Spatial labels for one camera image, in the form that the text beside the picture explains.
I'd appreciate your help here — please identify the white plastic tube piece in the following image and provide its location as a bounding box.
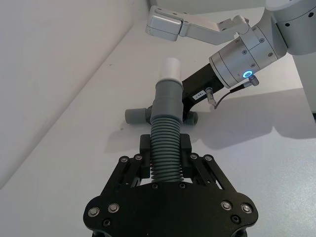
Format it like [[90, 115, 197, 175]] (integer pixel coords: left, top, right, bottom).
[[159, 57, 183, 81]]

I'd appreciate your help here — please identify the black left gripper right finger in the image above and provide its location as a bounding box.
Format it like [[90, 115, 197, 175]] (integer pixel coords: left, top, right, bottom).
[[180, 134, 224, 191]]

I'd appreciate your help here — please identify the white robot body column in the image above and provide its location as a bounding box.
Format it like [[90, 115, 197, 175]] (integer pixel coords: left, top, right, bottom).
[[292, 50, 316, 115]]

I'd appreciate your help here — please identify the thin dark cable silver plug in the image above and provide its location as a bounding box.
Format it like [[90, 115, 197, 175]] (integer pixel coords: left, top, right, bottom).
[[205, 75, 260, 110]]

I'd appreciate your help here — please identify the grey corrugated hose with cuff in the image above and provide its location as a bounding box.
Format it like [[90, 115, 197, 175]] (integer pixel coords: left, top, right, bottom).
[[124, 108, 198, 126], [149, 78, 185, 183]]

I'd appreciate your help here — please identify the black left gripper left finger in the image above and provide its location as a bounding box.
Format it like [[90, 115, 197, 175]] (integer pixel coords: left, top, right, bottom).
[[108, 134, 152, 188]]

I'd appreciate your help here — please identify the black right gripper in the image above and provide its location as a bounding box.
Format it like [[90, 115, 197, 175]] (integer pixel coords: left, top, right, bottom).
[[181, 63, 226, 117]]

